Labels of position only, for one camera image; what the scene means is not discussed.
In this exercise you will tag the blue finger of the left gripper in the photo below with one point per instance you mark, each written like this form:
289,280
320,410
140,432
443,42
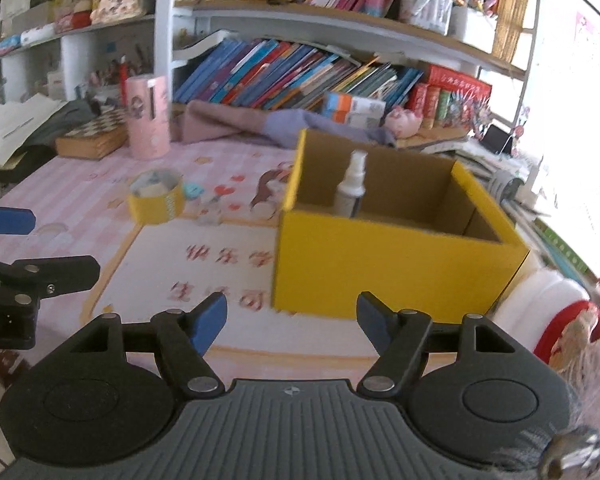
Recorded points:
16,221

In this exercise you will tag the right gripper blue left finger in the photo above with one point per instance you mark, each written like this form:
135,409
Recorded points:
183,338

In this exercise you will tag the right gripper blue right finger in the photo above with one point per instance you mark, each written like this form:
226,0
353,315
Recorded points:
399,339

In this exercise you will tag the yellow tape roll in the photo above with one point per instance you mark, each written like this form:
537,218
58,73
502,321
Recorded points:
157,210

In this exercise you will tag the white paper sheets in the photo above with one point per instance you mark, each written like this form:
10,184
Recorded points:
18,121

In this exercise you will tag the yellow cardboard box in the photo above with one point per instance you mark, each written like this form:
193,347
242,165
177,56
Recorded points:
427,236

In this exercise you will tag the pink checked table mat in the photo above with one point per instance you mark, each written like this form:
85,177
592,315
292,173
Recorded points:
80,208

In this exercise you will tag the small white red box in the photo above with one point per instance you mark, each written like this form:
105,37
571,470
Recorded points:
209,213

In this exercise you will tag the white spray bottle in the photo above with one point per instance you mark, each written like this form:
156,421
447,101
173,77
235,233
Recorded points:
351,189

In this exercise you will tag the teal round toy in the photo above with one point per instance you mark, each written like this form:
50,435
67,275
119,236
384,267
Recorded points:
192,191

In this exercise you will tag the wooden chess box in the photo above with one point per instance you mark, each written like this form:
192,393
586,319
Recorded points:
96,139

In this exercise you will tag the cream square case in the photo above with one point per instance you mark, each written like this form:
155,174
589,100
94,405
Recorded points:
154,183

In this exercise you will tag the pen holder with pens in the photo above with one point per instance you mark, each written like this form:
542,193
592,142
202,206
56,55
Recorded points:
105,85

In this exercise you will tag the pile of magazines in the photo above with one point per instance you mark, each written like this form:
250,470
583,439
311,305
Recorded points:
510,181

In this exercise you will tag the pink humidifier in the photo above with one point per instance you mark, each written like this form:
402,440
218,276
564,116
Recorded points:
147,116

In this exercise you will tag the purple pink cloth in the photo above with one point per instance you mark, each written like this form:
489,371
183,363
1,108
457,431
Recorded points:
202,121

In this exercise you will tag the pink pig toy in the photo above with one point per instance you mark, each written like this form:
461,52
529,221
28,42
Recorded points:
402,123

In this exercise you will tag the orange white box stack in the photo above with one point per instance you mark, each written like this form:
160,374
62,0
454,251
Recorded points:
354,111

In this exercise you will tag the black phone stand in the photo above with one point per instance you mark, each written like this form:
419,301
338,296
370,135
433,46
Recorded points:
497,141

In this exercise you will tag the red book box set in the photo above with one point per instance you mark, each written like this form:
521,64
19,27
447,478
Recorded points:
446,98

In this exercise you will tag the lower row of books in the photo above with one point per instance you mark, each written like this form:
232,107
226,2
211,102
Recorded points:
272,74

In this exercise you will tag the white bookshelf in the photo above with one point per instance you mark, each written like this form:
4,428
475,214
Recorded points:
57,57

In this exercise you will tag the clear stationery organizer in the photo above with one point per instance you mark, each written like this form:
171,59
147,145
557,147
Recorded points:
433,15

